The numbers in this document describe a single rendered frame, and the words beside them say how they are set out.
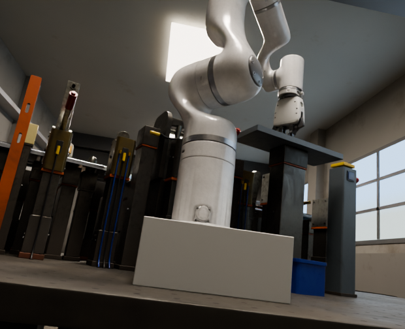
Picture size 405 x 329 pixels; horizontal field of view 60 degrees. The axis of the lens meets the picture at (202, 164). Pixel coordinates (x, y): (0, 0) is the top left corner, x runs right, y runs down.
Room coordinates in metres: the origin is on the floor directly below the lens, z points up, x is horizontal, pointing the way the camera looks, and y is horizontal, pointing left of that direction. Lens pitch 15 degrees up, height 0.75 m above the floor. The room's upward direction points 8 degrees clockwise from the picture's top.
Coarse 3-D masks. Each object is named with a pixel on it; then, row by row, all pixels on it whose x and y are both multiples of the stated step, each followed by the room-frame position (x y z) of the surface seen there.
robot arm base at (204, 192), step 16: (192, 144) 0.69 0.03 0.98; (208, 144) 0.68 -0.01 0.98; (224, 144) 0.69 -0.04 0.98; (192, 160) 0.68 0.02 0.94; (208, 160) 0.68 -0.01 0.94; (224, 160) 0.69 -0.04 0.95; (192, 176) 0.68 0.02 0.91; (208, 176) 0.67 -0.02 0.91; (224, 176) 0.69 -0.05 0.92; (176, 192) 0.71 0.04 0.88; (192, 192) 0.68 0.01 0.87; (208, 192) 0.67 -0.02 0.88; (224, 192) 0.69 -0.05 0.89; (176, 208) 0.70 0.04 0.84; (192, 208) 0.67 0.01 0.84; (208, 208) 0.66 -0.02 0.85; (224, 208) 0.69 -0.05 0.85; (208, 224) 0.63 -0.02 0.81; (224, 224) 0.69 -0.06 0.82
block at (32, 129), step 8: (32, 128) 0.96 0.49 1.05; (32, 136) 0.96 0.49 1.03; (24, 144) 0.96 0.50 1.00; (32, 144) 0.97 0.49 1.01; (24, 152) 0.96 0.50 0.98; (24, 160) 0.96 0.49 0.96; (24, 168) 0.97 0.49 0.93; (16, 176) 0.96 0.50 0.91; (16, 184) 0.96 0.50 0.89; (16, 192) 0.97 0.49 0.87; (8, 200) 0.96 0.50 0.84; (16, 200) 0.97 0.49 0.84; (8, 208) 0.96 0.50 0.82; (8, 216) 0.96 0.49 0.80; (8, 224) 0.97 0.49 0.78; (0, 232) 0.96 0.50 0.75; (0, 240) 0.96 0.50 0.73; (0, 248) 0.96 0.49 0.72
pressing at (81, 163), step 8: (0, 144) 0.96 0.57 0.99; (8, 144) 0.97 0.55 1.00; (32, 152) 1.00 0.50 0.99; (40, 152) 1.01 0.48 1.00; (32, 160) 1.14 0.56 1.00; (72, 160) 1.05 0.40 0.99; (80, 160) 1.06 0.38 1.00; (88, 168) 1.16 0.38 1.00; (96, 168) 1.14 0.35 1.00; (104, 168) 1.09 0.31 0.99; (104, 176) 1.25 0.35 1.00; (256, 208) 1.51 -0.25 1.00; (304, 216) 1.49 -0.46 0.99
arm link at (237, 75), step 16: (208, 0) 0.77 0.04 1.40; (224, 0) 0.73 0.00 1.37; (240, 0) 0.74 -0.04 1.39; (208, 16) 0.75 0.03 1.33; (224, 16) 0.72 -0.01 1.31; (240, 16) 0.74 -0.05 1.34; (208, 32) 0.75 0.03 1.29; (224, 32) 0.70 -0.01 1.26; (240, 32) 0.72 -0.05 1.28; (224, 48) 0.69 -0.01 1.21; (240, 48) 0.67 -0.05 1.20; (208, 64) 0.70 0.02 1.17; (224, 64) 0.67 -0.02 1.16; (240, 64) 0.66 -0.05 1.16; (256, 64) 0.68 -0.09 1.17; (224, 80) 0.68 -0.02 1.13; (240, 80) 0.67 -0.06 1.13; (256, 80) 0.68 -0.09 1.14; (224, 96) 0.71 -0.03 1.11; (240, 96) 0.70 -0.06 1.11
